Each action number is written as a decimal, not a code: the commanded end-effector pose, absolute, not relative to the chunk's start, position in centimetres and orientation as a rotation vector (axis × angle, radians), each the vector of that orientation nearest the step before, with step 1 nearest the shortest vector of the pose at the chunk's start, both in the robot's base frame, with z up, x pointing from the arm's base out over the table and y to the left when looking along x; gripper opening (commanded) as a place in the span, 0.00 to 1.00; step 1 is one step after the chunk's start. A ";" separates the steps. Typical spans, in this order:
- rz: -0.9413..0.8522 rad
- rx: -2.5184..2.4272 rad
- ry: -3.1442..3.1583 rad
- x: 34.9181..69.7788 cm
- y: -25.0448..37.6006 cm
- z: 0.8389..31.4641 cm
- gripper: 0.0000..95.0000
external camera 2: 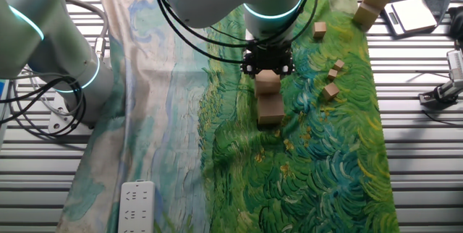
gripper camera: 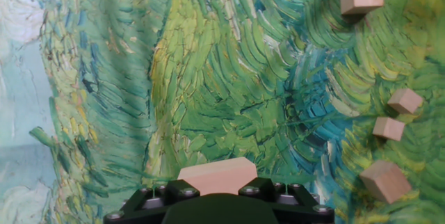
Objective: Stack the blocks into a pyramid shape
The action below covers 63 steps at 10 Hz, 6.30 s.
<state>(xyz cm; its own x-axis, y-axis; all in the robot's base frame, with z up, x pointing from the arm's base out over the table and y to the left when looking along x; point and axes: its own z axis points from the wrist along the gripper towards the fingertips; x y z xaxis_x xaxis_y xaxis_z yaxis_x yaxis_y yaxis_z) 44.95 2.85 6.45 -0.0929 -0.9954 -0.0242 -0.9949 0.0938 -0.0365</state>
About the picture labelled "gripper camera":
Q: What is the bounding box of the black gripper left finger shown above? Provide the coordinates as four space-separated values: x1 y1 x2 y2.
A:
103 178 202 224

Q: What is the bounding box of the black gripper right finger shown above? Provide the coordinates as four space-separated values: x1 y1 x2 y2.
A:
238 177 335 224

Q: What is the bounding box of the large wooden block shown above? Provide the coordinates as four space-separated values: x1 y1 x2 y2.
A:
177 157 259 197

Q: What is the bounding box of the small wooden cube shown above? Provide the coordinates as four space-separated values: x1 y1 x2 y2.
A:
359 159 413 205

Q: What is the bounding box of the tiny wooden cube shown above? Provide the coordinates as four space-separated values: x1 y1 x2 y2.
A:
371 116 406 143
387 88 424 115

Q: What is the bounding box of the green blue painted cloth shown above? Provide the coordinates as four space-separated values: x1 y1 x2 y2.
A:
0 0 445 224

